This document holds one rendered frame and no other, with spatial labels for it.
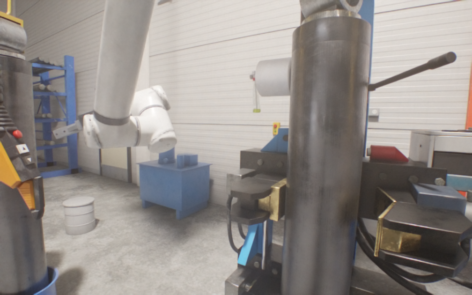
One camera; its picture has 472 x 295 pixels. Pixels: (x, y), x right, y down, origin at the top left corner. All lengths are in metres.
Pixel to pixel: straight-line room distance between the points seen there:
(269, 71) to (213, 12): 2.20
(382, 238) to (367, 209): 0.32
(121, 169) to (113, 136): 4.48
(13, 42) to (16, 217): 0.79
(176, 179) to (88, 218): 1.01
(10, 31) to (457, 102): 3.14
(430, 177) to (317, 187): 0.40
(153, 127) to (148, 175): 2.61
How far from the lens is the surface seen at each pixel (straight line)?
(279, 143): 0.99
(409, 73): 0.83
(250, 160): 1.01
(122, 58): 0.55
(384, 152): 0.94
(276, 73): 1.64
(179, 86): 3.84
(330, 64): 0.65
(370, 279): 1.13
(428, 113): 2.75
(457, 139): 0.92
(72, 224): 2.99
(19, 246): 1.49
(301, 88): 0.66
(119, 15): 0.53
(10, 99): 1.38
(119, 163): 5.16
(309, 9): 0.78
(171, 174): 2.94
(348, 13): 0.73
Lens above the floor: 1.20
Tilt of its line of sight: 6 degrees down
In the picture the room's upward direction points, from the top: 1 degrees clockwise
